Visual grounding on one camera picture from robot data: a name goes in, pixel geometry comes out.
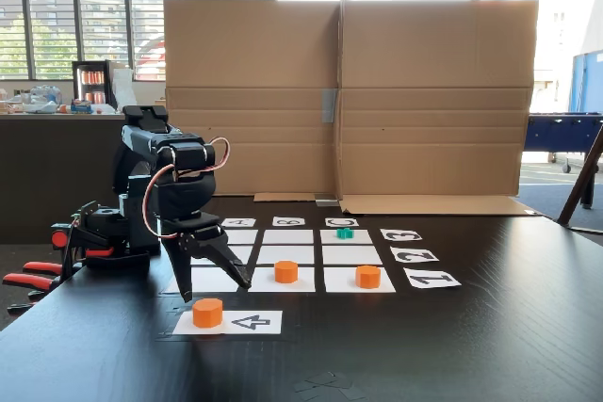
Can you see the round orange token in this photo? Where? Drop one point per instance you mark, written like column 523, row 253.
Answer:
column 286, row 272
column 207, row 313
column 368, row 277

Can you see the white paper grid square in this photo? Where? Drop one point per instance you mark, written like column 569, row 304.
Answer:
column 339, row 280
column 212, row 280
column 285, row 253
column 261, row 282
column 246, row 253
column 352, row 255
column 363, row 238
column 242, row 237
column 288, row 236

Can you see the green cross token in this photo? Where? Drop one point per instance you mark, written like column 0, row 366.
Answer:
column 345, row 233

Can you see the paper label letter A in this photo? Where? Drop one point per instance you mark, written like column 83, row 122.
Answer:
column 239, row 222

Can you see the white arrow paper sheet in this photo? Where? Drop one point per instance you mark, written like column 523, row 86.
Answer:
column 254, row 323

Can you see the paper label letter B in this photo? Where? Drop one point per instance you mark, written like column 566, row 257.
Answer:
column 288, row 221

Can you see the grey tape strip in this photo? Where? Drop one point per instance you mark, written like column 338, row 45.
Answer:
column 329, row 105
column 327, row 201

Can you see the paper label letter C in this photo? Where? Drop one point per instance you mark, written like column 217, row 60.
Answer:
column 342, row 222

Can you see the white paper bag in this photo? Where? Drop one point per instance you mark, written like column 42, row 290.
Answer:
column 123, row 89

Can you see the black clamp with red knob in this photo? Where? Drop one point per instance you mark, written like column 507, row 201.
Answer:
column 58, row 238

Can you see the small blue orange box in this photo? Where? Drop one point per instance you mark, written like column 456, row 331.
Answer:
column 81, row 107

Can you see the black mini fridge with cans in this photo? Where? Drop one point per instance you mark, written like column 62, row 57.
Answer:
column 92, row 84

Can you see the red black spring clamp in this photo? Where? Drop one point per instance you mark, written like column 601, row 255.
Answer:
column 33, row 281

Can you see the dark wooden counter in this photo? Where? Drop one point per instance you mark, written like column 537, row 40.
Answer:
column 28, row 162

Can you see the clear plastic bag pile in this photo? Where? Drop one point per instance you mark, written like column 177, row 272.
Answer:
column 40, row 98

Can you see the paper label number 3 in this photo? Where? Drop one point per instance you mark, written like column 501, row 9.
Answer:
column 401, row 235

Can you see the paper label number 2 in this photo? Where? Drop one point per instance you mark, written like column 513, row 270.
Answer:
column 414, row 255

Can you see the paper label number 1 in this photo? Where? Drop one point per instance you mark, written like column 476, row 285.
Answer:
column 432, row 278

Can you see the large brown cardboard screen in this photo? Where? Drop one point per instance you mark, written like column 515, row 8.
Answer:
column 424, row 68

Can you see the blue foosball table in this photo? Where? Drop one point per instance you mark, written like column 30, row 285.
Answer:
column 560, row 131

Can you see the dark wooden slanted leg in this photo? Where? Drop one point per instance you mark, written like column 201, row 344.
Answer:
column 581, row 181

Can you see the blue panel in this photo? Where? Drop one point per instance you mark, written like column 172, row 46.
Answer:
column 586, row 82

